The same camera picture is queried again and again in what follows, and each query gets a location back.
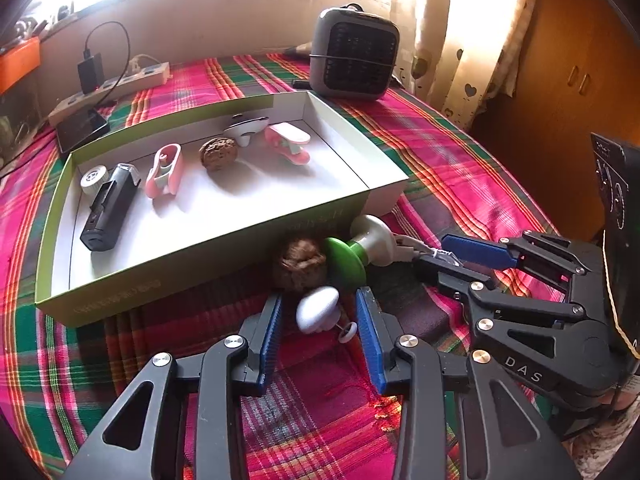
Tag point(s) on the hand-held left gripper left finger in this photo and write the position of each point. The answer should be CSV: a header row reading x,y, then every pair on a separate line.
x,y
270,340

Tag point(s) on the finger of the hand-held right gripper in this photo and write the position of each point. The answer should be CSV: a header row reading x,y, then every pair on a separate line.
x,y
475,250
452,277

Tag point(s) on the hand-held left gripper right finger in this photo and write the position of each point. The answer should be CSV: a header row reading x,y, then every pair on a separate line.
x,y
370,345

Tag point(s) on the pale pink spring clip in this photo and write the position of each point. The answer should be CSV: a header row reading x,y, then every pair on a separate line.
x,y
412,247

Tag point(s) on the silver oval knob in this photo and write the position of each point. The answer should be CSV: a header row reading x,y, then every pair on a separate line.
x,y
317,310

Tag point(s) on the shallow white cardboard box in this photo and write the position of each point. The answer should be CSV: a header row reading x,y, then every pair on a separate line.
x,y
225,195

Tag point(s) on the pink hair clip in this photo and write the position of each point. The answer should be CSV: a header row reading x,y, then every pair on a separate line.
x,y
287,142

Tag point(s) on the pink and white clip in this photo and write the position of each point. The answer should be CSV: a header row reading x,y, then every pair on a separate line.
x,y
165,170

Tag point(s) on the black electric trimmer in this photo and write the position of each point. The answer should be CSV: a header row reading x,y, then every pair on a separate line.
x,y
107,207

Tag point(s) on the grey and white oval holder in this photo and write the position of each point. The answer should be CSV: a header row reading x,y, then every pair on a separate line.
x,y
245,127

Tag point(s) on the person's right forearm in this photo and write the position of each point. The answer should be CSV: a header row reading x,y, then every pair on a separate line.
x,y
600,442

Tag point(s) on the brown walnut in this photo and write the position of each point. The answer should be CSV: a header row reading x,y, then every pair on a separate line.
x,y
218,154
300,262

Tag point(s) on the green and white knob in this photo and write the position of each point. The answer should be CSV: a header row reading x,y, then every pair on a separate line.
x,y
350,255

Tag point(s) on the pink green plaid blanket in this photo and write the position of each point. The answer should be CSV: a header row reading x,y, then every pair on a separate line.
x,y
450,160

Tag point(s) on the yellow twine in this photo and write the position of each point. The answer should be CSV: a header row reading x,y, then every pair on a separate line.
x,y
611,300

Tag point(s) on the wooden cupboard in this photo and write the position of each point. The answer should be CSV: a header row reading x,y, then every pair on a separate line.
x,y
565,85

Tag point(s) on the cream heart print curtain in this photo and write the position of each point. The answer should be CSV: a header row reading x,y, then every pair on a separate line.
x,y
475,25

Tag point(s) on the grey portable heater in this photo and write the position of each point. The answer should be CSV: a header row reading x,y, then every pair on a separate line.
x,y
352,52

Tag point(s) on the small white round cap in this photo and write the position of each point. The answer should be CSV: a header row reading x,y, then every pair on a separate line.
x,y
94,177

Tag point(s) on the black smartphone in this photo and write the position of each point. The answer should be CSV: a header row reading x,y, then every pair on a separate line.
x,y
82,127

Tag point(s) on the beige power strip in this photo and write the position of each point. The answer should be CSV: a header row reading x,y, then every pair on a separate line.
x,y
150,76

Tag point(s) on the black charger plug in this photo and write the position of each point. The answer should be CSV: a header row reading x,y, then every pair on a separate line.
x,y
90,72

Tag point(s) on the orange plastic tray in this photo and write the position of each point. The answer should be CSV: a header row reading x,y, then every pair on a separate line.
x,y
20,62

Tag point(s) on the shiny metal utensils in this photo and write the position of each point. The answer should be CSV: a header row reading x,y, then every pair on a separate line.
x,y
27,29

